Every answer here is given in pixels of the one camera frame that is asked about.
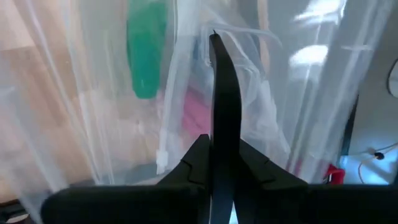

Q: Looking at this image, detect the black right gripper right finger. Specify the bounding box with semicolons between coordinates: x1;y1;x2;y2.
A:
233;139;398;224

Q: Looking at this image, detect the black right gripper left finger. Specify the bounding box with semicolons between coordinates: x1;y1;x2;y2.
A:
40;134;214;224

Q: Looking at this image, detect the clear plastic bag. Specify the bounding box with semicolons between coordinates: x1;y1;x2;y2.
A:
0;0;292;224

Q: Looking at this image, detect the green elastic bandage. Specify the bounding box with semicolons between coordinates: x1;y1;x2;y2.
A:
126;0;171;100

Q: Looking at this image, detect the dark pink bandage roll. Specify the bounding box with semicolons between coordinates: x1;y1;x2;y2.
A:
181;89;215;138

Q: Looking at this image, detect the clear plastic storage bin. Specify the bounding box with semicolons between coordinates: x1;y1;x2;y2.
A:
161;0;394;185

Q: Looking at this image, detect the grey round stand base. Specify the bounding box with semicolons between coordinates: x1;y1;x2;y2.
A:
386;58;398;99

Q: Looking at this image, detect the black aluminium rail frame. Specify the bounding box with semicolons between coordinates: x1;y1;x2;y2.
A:
340;93;361;157

